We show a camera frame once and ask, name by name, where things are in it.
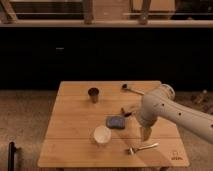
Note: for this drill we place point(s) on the brown block sponge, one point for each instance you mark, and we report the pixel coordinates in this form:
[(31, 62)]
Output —
[(128, 110)]

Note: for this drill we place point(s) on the white paper cup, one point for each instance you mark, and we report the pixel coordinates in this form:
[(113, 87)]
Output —
[(102, 135)]

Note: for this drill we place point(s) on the wooden table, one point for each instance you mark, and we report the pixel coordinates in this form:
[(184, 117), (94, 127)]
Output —
[(69, 143)]

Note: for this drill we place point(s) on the wooden railing frame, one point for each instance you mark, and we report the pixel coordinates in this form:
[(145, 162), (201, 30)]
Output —
[(106, 13)]

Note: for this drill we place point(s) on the blue sponge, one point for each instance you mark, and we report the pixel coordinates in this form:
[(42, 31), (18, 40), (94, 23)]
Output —
[(115, 122)]

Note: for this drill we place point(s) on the black bar object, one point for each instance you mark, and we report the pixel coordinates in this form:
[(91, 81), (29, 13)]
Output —
[(11, 154)]

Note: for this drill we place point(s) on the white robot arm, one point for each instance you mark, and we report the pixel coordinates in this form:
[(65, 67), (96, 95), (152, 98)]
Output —
[(159, 102)]

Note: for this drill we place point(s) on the dark metal cup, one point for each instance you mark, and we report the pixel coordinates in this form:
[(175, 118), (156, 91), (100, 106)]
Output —
[(93, 94)]

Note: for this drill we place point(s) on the silver metal fork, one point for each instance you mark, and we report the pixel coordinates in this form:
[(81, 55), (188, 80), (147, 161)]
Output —
[(132, 150)]

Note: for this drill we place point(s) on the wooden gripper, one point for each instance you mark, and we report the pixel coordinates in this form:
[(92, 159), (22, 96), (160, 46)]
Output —
[(145, 133)]

